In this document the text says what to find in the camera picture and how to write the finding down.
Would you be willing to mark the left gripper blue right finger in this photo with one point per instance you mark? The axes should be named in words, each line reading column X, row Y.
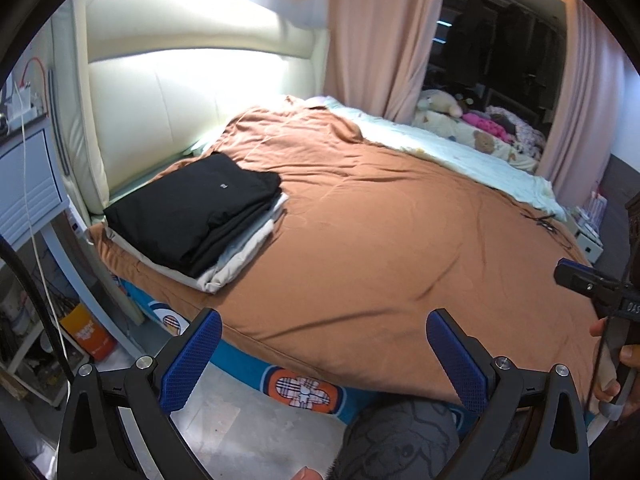
column 465, row 361

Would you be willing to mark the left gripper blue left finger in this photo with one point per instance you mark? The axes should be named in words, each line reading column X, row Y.
column 182, row 361

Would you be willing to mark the black collared shirt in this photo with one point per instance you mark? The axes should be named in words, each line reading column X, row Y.
column 186, row 219

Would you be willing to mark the pink clothing pile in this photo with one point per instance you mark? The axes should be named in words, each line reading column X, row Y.
column 487, row 125

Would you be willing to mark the white bedside cabinet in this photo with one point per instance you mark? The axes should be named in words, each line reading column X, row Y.
column 587, row 237

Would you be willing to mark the patterned grey trouser legs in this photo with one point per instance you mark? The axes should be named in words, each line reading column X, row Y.
column 400, row 437

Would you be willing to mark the folded white cloth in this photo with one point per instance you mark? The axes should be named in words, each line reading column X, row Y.
column 242, row 250

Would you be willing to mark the orange package on floor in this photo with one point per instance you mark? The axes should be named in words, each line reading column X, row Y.
column 88, row 332

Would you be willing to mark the blue patterned bed sheet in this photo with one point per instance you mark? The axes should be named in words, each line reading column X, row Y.
column 335, row 346

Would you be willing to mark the orange-brown duvet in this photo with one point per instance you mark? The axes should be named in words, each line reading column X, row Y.
column 358, row 210

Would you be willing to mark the pink right curtain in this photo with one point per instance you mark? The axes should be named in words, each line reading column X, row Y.
column 585, row 119

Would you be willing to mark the pink curtain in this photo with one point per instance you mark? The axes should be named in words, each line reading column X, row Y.
column 585, row 119
column 378, row 54

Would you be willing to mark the white light-blue blanket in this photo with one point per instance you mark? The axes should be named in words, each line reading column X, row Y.
column 482, row 168

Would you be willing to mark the white left nightstand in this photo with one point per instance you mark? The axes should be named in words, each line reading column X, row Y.
column 32, row 196

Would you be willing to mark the cream plush toy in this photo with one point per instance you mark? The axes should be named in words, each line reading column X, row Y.
column 439, row 101

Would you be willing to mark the cream padded headboard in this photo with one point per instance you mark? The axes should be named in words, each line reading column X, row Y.
column 138, row 84

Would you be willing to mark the pink left curtain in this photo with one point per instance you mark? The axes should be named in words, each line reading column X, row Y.
column 378, row 54

